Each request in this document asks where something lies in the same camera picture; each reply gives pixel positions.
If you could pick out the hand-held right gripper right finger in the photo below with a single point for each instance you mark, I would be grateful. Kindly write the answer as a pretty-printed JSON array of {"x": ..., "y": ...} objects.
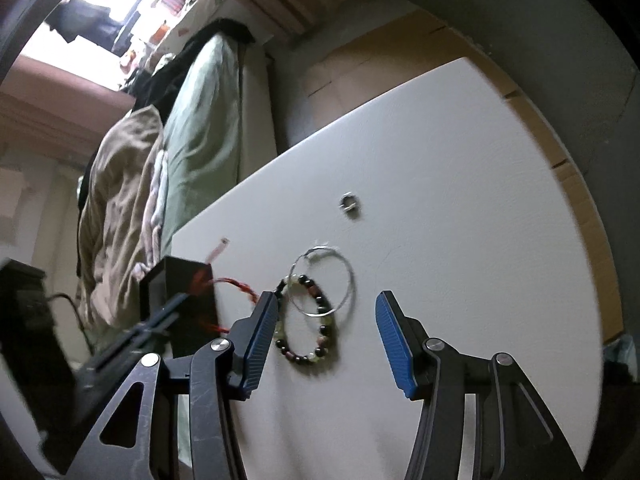
[{"x": 392, "y": 345}]

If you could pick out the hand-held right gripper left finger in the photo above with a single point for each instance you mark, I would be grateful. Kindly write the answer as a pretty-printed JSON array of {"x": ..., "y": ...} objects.
[{"x": 262, "y": 340}]

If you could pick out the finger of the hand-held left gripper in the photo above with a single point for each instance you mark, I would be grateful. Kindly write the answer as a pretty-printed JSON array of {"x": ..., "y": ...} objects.
[{"x": 145, "y": 325}]

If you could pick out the black gift box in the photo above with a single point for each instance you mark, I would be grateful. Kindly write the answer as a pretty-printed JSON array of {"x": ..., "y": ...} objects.
[{"x": 185, "y": 305}]

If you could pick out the thin silver bangle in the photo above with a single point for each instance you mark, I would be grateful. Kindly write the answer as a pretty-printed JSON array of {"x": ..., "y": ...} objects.
[{"x": 350, "y": 280}]

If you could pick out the small pink clear strip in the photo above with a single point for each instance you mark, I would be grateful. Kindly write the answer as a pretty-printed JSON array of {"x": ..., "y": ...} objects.
[{"x": 218, "y": 250}]

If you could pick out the beige crumpled blanket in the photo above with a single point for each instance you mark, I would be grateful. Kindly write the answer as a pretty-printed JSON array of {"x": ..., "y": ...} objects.
[{"x": 120, "y": 210}]

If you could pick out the bed with green sheet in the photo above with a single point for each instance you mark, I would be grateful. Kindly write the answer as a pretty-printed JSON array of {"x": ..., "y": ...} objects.
[{"x": 200, "y": 135}]

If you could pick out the black clothing on bed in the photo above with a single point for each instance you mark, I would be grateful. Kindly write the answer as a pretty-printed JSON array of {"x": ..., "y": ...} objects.
[{"x": 200, "y": 45}]

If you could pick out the black hanging clothes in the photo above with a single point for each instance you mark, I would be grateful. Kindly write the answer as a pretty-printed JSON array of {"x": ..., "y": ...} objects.
[{"x": 82, "y": 25}]

